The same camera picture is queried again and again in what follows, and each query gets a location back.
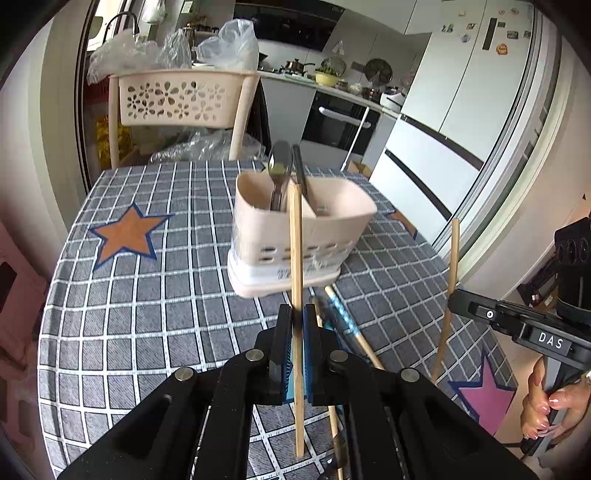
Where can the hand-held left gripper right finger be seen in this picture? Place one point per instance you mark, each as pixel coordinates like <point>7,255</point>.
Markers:
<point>315,364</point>

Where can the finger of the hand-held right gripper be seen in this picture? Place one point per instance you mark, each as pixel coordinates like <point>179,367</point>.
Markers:
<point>508,323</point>

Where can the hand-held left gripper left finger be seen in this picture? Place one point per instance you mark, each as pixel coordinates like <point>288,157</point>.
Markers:
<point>280,364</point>

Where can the blue patterned wooden chopstick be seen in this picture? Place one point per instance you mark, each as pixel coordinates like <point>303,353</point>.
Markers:
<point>344,318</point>

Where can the pink plastic utensil holder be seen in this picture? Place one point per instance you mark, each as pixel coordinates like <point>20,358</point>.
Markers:
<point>268,240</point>

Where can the person's right hand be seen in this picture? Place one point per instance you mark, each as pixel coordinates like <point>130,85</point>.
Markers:
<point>572,406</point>

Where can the grey checked star tablecloth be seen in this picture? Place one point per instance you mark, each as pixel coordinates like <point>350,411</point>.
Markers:
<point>161,300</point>

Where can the cardboard box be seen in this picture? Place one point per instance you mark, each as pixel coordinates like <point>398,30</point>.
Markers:
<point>359,168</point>

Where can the metal spoon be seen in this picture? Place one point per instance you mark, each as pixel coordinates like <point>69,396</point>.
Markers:
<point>280,161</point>

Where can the white refrigerator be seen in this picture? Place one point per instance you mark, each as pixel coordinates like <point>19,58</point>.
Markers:
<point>461,83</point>

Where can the crumpled clear plastic bag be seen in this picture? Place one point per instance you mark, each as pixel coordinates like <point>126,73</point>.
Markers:
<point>203,145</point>

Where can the black built-in oven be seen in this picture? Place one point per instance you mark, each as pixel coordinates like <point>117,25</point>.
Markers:
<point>339,120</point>

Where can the white rice cooker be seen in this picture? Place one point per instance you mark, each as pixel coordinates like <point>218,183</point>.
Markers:
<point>392,100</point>

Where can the pink plastic stool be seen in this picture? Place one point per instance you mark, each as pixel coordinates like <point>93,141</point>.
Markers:
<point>18,300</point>

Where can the yellow package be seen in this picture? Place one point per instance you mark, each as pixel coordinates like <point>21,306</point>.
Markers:
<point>113,138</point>

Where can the round pan lid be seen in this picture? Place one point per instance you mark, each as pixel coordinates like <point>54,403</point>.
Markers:
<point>378,70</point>

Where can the pink plastic basket rack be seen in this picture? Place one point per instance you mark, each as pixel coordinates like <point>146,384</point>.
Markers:
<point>175,99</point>

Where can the yellow bowl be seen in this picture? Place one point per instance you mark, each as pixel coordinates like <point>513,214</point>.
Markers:
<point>328,79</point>

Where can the steel cooking pot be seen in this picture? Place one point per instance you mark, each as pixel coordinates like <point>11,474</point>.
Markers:
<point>295,66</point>

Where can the white plastic bag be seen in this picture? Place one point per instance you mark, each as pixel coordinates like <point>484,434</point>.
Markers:
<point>233,46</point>

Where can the kitchen faucet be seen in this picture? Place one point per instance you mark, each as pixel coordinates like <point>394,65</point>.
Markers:
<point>121,21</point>

